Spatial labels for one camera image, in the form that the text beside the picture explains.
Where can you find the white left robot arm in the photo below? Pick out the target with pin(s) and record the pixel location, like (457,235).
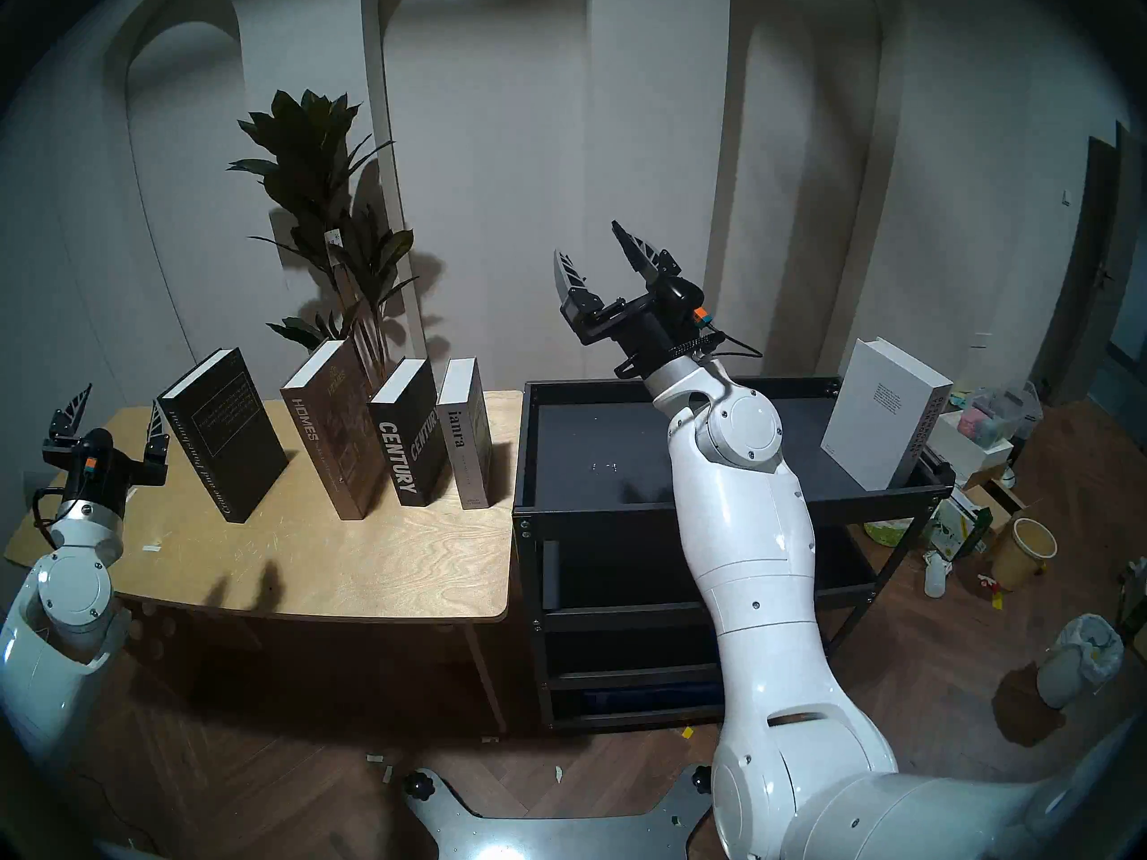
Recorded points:
(63,589)

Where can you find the black star knob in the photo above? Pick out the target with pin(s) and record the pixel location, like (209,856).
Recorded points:
(701,778)
(418,785)

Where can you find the black metal shelf cart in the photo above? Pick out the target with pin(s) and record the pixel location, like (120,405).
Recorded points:
(591,437)

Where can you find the light wooden table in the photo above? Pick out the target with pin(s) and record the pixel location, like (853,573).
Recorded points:
(376,554)

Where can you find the green white carton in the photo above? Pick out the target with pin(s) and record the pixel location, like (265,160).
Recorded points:
(954,522)

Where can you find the brown Homes book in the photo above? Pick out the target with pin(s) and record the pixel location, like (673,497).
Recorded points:
(340,437)

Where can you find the brown cardboard box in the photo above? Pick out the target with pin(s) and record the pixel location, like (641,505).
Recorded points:
(995,500)

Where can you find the dark blue flat bin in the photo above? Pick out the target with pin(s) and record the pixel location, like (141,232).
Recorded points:
(636,699)

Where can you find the white trash bag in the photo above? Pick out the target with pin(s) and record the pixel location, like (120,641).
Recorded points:
(1080,661)

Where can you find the grey ianra book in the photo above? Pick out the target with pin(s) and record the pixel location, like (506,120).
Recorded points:
(466,446)

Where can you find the black Crime and Punishment book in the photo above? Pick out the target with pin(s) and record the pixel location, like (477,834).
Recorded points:
(224,437)

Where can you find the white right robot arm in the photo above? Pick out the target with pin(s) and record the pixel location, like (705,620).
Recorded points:
(753,527)

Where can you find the white Design Hotels Yearbook book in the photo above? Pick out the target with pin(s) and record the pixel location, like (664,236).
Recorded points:
(874,410)

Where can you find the black Century book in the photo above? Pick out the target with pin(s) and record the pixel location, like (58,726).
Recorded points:
(408,446)

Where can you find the white plastic bottle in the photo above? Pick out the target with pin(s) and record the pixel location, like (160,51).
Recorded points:
(935,579)

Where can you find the tall green leafy plant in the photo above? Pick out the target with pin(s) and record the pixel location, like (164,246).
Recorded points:
(300,159)

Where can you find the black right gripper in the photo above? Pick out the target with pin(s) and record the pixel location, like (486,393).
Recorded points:
(654,325)

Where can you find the clear plastic storage box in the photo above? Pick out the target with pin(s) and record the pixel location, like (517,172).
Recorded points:
(999,415)

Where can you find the dark brown door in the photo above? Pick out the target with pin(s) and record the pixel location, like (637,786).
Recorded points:
(1080,267)

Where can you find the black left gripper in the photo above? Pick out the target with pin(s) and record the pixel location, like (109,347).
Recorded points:
(94,468)

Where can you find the grey metal robot base plate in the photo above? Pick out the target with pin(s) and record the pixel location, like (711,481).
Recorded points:
(556,836)

